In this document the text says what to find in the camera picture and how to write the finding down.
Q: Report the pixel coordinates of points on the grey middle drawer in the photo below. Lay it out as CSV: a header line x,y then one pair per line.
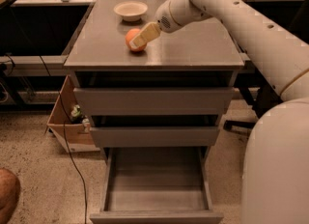
x,y
171,136

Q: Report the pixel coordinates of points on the black office chair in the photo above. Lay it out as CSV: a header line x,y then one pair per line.
x,y
266,99

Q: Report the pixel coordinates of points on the white bowl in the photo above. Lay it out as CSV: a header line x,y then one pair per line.
x,y
130,11

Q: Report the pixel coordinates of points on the green white item in box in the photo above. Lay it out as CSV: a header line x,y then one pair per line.
x,y
76,114

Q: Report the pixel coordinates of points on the grey drawer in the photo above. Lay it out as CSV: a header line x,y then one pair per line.
x,y
171,136
156,186
209,101

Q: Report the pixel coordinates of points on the grey bottom drawer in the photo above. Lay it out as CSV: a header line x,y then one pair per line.
x,y
156,186

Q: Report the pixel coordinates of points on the cardboard box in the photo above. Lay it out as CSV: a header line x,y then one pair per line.
x,y
73,136

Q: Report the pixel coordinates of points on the grey drawer cabinet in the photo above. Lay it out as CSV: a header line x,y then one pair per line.
x,y
199,56

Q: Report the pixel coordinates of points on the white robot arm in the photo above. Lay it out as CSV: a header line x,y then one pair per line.
x,y
275,179

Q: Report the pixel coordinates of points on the orange fruit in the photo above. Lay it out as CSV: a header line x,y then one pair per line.
x,y
129,43

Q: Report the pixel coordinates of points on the grey top drawer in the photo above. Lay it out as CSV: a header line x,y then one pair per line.
x,y
209,101

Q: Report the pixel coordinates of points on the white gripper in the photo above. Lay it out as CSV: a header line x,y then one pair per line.
x,y
163,19

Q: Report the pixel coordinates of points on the person knee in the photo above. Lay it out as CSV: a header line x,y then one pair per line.
x,y
9,194

